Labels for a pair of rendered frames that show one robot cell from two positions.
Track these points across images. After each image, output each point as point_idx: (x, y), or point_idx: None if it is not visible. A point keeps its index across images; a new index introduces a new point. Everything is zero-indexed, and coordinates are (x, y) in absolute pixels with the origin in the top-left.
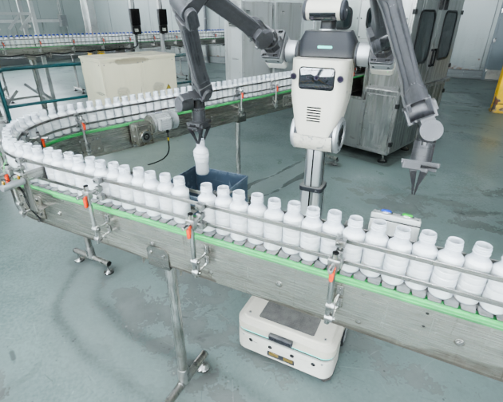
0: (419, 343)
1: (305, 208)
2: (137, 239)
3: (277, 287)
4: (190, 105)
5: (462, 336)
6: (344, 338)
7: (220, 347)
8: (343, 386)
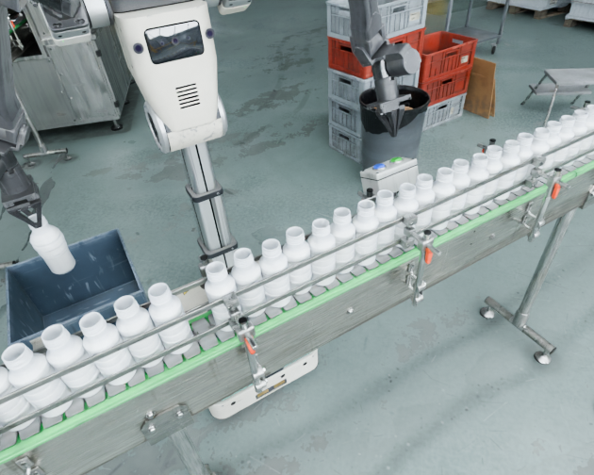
0: (467, 259)
1: (211, 221)
2: (115, 434)
3: (349, 315)
4: (1, 168)
5: (494, 230)
6: None
7: (200, 445)
8: (328, 355)
